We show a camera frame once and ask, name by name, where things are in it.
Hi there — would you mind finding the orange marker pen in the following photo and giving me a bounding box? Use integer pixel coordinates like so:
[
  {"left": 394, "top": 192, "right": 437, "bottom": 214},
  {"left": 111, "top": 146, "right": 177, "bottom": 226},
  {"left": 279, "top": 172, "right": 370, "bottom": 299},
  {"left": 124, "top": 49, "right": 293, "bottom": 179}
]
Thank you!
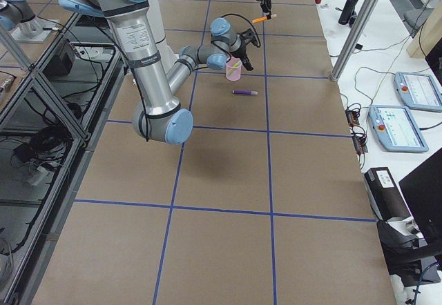
[{"left": 252, "top": 14, "right": 277, "bottom": 23}]

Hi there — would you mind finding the purple marker pen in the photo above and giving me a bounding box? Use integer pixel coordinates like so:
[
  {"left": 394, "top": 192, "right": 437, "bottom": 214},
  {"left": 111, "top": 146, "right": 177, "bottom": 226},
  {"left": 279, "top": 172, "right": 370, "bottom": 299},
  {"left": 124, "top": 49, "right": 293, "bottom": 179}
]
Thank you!
[{"left": 232, "top": 90, "right": 258, "bottom": 95}]

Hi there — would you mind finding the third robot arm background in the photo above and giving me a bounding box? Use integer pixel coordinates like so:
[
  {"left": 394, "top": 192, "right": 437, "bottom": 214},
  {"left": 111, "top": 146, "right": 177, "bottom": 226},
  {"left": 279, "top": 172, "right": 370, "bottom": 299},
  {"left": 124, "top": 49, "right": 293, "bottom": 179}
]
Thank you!
[{"left": 1, "top": 0, "right": 59, "bottom": 43}]

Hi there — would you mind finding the pink mesh pen holder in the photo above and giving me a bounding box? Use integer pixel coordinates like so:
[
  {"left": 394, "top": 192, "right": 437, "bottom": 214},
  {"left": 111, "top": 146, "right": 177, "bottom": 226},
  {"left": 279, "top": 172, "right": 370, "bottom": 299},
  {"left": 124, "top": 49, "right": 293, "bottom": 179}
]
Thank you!
[{"left": 225, "top": 57, "right": 242, "bottom": 81}]

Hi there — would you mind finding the black water bottle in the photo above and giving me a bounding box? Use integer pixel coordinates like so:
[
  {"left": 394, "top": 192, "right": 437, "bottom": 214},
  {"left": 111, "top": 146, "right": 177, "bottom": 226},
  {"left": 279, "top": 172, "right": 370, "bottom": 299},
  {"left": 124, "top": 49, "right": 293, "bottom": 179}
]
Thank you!
[{"left": 338, "top": 0, "right": 358, "bottom": 25}]

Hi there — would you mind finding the small electronics board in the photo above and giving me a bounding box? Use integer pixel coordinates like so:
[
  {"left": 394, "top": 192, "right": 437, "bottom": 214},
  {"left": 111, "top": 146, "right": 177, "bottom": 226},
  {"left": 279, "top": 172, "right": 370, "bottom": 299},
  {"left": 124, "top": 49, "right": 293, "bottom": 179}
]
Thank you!
[{"left": 345, "top": 103, "right": 367, "bottom": 156}]

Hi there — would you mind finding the near teach pendant tablet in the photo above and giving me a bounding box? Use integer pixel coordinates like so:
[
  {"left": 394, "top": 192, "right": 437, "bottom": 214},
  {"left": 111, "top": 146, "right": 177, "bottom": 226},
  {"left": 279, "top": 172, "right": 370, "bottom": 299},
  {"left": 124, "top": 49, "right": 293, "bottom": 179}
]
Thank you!
[{"left": 369, "top": 105, "right": 429, "bottom": 153}]

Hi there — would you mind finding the teach pendant tablet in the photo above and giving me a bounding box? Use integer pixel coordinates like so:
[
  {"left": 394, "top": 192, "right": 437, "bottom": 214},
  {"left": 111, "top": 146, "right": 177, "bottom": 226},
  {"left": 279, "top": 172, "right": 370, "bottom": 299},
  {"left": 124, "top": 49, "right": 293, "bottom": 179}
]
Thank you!
[
  {"left": 394, "top": 72, "right": 441, "bottom": 112},
  {"left": 369, "top": 105, "right": 429, "bottom": 153}
]

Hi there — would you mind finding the far teach pendant tablet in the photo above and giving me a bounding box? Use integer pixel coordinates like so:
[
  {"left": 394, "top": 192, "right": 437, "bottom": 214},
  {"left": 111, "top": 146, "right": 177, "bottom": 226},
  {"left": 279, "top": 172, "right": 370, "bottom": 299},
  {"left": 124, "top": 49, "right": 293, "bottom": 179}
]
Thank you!
[{"left": 394, "top": 72, "right": 441, "bottom": 112}]

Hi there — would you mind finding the black box with label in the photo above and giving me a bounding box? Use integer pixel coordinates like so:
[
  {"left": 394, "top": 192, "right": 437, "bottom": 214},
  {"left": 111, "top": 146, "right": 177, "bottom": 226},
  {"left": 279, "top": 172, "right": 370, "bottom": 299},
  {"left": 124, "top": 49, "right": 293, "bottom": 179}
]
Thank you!
[{"left": 364, "top": 167, "right": 411, "bottom": 222}]

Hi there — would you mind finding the black monitor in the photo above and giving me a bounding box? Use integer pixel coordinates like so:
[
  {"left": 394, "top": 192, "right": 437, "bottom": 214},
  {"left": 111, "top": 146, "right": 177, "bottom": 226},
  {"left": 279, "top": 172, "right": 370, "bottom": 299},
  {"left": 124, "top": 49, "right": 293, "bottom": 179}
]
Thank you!
[{"left": 399, "top": 149, "right": 441, "bottom": 243}]

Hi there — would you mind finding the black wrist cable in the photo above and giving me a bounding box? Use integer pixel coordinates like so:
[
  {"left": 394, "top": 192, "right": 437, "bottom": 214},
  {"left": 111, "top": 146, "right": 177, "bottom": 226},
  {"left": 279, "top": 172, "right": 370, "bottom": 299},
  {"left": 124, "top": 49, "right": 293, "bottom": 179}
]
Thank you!
[{"left": 211, "top": 13, "right": 262, "bottom": 57}]

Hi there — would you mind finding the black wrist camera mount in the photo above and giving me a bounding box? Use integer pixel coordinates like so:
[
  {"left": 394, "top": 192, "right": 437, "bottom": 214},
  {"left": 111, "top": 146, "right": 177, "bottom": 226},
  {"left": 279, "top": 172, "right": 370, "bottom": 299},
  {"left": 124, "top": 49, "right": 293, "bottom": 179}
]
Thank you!
[{"left": 239, "top": 29, "right": 261, "bottom": 48}]

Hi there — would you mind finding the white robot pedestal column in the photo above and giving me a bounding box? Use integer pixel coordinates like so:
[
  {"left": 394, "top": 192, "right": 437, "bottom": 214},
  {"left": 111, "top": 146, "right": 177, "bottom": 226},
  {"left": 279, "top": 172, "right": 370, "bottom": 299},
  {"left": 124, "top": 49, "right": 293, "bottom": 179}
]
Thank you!
[{"left": 147, "top": 0, "right": 177, "bottom": 72}]

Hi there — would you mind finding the aluminium frame post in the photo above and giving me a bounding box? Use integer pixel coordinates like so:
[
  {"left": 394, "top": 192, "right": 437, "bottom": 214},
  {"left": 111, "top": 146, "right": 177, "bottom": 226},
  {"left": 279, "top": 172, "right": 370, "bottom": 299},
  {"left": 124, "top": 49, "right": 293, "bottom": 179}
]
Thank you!
[{"left": 329, "top": 0, "right": 378, "bottom": 83}]

